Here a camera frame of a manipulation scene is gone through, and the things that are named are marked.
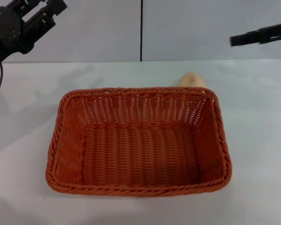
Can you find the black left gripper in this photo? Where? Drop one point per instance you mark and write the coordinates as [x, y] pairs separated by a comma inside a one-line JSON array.
[[7, 28]]

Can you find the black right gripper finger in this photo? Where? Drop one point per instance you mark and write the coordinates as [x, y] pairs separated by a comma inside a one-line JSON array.
[[253, 37]]

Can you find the orange woven plastic basket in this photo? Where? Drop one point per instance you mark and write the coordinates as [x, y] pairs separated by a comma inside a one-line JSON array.
[[140, 150]]

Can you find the beige round bread bun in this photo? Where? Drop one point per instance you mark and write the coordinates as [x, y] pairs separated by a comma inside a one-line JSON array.
[[192, 80]]

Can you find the black vertical wall strip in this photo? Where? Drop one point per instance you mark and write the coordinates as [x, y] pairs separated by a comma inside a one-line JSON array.
[[141, 30]]

